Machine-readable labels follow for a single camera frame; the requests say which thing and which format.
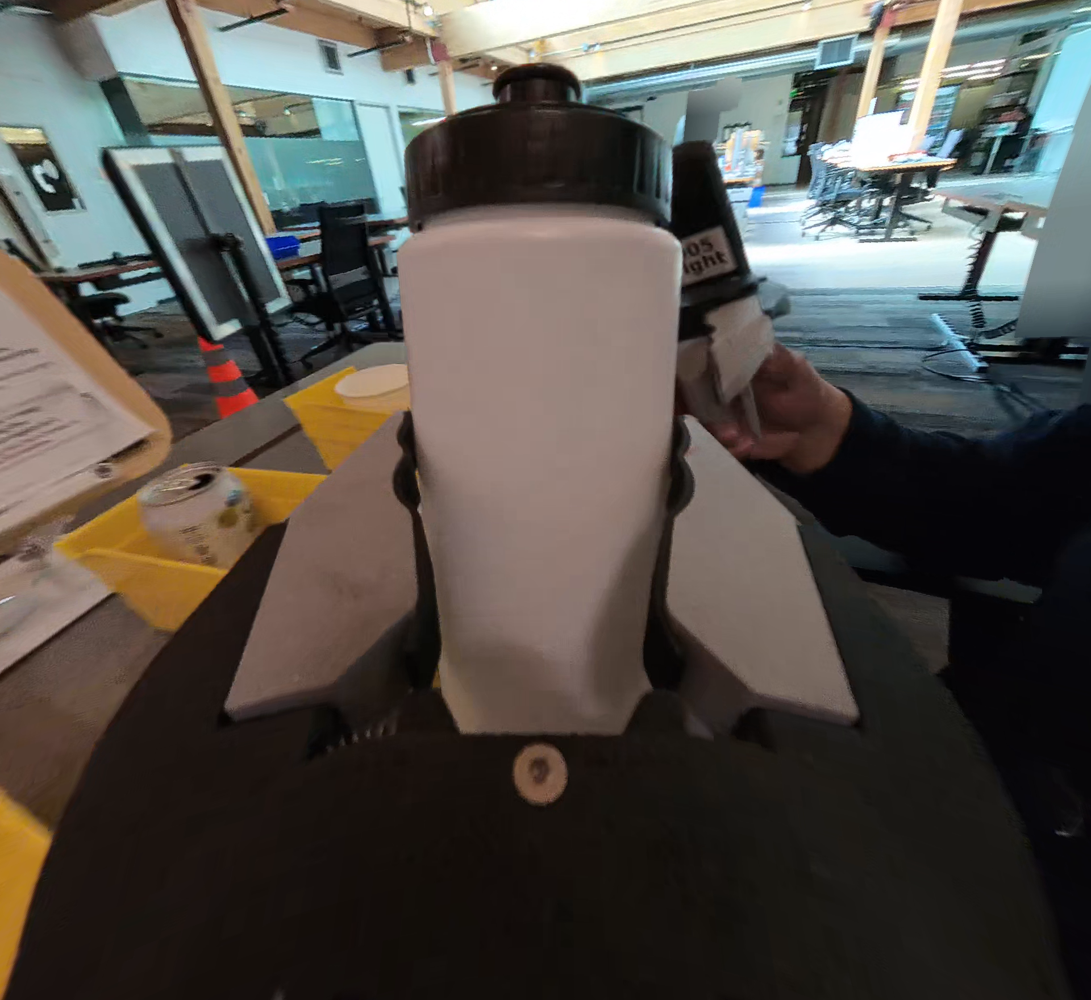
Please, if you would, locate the brown clipboard with papers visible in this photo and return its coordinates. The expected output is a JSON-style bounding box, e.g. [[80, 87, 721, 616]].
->
[[0, 250, 173, 543]]

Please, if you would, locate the framed wall picture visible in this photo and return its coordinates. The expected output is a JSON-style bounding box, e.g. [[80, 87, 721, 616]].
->
[[0, 124, 86, 214]]

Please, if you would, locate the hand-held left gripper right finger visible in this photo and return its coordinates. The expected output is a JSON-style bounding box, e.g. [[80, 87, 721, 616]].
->
[[648, 414, 859, 739]]

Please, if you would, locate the white bottle with black cap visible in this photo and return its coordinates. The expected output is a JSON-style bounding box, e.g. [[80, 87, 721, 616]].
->
[[399, 64, 681, 735]]

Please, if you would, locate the person's right forearm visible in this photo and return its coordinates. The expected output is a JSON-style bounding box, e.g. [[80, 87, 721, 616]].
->
[[771, 386, 1091, 592]]

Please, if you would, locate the white paper cup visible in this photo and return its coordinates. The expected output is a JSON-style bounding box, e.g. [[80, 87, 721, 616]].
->
[[334, 362, 412, 415]]

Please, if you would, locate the wooden standing desk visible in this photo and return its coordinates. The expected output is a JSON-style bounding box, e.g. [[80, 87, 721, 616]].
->
[[919, 180, 1053, 357]]

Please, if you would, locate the orange traffic cone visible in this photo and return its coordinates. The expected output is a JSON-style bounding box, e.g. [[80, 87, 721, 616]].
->
[[197, 335, 260, 420]]

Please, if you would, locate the white power strip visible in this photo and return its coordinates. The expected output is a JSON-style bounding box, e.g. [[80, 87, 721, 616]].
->
[[929, 310, 992, 374]]

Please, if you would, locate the white paper sheet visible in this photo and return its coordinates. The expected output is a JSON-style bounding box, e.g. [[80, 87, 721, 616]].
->
[[0, 541, 114, 676]]

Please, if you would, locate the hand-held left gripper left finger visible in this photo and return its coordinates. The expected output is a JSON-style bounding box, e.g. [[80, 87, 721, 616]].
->
[[224, 410, 448, 720]]

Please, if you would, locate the person's right hand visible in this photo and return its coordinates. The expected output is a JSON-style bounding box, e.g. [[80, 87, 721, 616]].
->
[[711, 342, 855, 476]]

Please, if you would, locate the white printed drink can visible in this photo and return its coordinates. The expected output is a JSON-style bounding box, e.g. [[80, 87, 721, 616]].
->
[[138, 461, 259, 568]]

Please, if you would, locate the row of grey office chairs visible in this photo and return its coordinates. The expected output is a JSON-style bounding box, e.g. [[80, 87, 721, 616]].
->
[[799, 141, 864, 241]]

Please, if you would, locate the black office chair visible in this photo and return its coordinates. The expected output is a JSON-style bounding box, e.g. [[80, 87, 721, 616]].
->
[[302, 201, 403, 366]]

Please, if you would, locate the person's dark clothing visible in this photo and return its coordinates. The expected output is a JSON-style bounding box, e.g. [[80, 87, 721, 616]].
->
[[938, 548, 1091, 1000]]

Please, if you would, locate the long wooden office table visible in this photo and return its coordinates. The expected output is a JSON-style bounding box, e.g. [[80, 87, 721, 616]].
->
[[839, 155, 957, 244]]

